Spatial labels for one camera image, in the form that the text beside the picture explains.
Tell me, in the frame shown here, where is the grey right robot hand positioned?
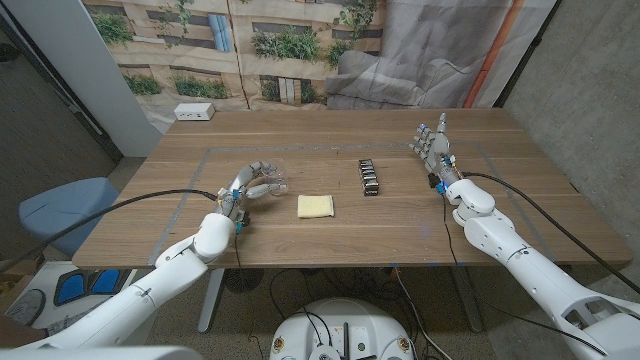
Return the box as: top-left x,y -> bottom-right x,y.
408,111 -> 464,189

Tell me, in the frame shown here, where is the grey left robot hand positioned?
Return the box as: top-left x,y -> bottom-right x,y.
215,159 -> 290,221

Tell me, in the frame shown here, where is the white floor cable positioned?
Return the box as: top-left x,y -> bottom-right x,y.
393,267 -> 454,360

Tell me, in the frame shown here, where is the yellow sponge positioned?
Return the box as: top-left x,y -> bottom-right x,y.
297,194 -> 335,219

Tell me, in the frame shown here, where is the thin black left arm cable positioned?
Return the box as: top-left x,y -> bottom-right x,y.
233,232 -> 245,274

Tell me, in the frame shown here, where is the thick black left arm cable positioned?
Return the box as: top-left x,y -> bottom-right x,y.
0,188 -> 220,274

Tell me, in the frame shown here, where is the blue-grey padded chair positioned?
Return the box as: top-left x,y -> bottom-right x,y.
18,176 -> 120,259

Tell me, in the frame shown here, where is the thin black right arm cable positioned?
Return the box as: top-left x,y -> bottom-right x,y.
440,193 -> 609,357

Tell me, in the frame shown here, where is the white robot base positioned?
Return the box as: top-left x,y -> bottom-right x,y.
268,297 -> 415,360

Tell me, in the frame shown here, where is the white power strip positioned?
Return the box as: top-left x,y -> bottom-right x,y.
173,102 -> 216,122

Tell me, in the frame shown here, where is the clear glass beaker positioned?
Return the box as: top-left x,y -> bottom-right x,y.
257,159 -> 290,197

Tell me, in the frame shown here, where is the white floor board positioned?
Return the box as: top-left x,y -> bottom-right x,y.
9,259 -> 171,346

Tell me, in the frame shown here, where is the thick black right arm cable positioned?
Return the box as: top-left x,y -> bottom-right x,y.
460,171 -> 640,295

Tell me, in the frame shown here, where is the grey table leg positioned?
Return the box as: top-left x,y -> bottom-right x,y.
449,265 -> 485,334

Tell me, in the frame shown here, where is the white table leg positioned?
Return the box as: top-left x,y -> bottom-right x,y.
197,268 -> 226,335

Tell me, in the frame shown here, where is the grey sneaker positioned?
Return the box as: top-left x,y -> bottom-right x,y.
7,288 -> 47,326
44,299 -> 119,334

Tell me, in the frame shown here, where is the printed fabric backdrop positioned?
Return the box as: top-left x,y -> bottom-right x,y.
82,0 -> 559,135

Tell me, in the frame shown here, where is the white robot chest cover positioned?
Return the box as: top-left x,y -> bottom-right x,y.
0,345 -> 205,360

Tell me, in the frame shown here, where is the black silver battery row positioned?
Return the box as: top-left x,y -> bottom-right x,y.
358,158 -> 380,197

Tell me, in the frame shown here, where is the wooden table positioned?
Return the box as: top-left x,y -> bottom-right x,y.
71,108 -> 634,271

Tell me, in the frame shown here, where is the black round floor fan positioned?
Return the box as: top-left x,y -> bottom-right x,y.
223,268 -> 265,294

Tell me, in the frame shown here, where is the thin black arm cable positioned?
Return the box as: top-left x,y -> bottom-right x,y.
233,232 -> 245,274
440,193 -> 609,357

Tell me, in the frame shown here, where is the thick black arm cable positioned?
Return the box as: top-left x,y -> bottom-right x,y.
0,188 -> 220,274
460,171 -> 640,295

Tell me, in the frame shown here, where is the blue black foot pedal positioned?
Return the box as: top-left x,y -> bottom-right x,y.
53,268 -> 132,307

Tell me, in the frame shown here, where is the brown cardboard box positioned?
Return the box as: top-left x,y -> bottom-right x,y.
0,254 -> 44,301

